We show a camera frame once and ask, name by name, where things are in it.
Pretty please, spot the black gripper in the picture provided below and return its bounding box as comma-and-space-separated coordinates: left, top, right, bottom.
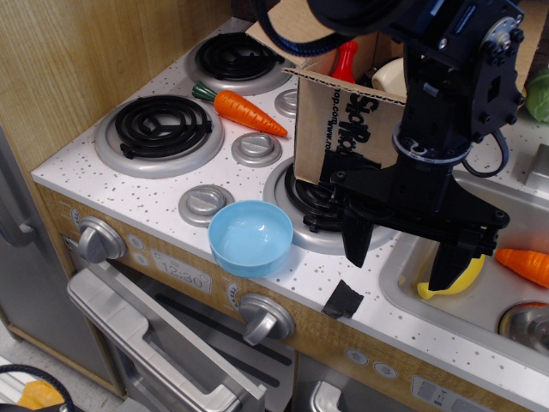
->
330, 154, 510, 291

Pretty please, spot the light blue plastic bowl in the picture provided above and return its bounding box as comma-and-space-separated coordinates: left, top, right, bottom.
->
208, 200, 293, 278

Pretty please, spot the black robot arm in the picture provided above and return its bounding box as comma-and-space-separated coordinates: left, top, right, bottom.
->
254, 1, 524, 291

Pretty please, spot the yellow toy banana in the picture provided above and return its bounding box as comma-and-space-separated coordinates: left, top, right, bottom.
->
416, 255, 486, 300

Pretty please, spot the black tape piece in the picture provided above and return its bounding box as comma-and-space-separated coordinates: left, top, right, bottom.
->
322, 280, 364, 319

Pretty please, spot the silver toy sink basin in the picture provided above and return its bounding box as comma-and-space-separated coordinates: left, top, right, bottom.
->
379, 172, 548, 373

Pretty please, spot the front right black burner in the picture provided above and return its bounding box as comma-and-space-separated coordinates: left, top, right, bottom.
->
263, 159, 345, 256

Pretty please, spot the black burner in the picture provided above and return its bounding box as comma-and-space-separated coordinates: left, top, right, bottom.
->
95, 94, 224, 179
263, 159, 345, 256
184, 33, 293, 96

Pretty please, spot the orange toy carrot in sink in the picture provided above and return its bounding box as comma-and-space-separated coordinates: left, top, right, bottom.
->
495, 248, 548, 288

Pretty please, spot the brown cardboard box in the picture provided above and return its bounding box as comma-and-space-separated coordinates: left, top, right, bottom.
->
247, 1, 548, 183

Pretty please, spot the silver sink drain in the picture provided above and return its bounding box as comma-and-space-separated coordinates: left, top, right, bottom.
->
498, 301, 548, 355

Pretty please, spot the silver oven dial right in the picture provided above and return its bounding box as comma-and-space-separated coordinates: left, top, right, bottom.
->
239, 293, 296, 346

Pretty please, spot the silver oven dial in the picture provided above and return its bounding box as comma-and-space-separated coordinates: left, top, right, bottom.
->
239, 293, 296, 346
78, 216, 127, 264

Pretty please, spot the grey toy faucet base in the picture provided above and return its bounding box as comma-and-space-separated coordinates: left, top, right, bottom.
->
525, 144, 549, 193

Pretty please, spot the cream toy jug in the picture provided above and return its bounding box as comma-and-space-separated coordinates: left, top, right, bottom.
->
371, 58, 407, 98

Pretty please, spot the silver stovetop knob middle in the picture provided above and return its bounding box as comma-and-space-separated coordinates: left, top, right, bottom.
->
231, 132, 282, 167

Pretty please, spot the silver stovetop knob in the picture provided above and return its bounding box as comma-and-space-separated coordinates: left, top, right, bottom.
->
274, 88, 298, 118
178, 185, 234, 227
231, 132, 282, 167

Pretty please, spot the silver stovetop knob rear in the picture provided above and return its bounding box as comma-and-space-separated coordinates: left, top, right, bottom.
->
274, 88, 298, 118

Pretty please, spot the red toy bottle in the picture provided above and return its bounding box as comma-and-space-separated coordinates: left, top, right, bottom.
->
331, 40, 359, 83

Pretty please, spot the green toy cabbage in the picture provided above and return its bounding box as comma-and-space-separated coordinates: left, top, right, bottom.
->
525, 68, 548, 124

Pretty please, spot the silver stovetop knob front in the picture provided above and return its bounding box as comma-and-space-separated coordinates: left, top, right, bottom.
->
178, 185, 234, 227

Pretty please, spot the oven clock display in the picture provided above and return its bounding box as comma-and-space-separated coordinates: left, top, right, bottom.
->
150, 249, 213, 294

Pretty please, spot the orange toy carrot on stove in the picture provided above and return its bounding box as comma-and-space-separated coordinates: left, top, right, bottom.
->
191, 82, 288, 137

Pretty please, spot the rear left black burner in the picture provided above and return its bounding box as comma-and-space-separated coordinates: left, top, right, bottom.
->
184, 33, 293, 96

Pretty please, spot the silver oven door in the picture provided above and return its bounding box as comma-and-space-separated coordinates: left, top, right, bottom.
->
68, 264, 295, 411

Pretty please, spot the front left black burner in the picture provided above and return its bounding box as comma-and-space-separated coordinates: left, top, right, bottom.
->
95, 94, 224, 179

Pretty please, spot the silver oven dial left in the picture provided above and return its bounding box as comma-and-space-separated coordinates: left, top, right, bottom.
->
78, 216, 127, 264

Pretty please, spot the grey toy refrigerator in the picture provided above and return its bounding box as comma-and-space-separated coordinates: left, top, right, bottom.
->
1, 136, 116, 387

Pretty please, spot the orange object on floor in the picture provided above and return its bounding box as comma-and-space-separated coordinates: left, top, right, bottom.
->
16, 380, 64, 410

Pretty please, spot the silver lower cabinet handle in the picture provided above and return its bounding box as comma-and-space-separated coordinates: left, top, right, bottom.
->
309, 381, 342, 412

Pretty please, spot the black cable on floor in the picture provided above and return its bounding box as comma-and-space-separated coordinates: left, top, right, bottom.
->
0, 364, 75, 412

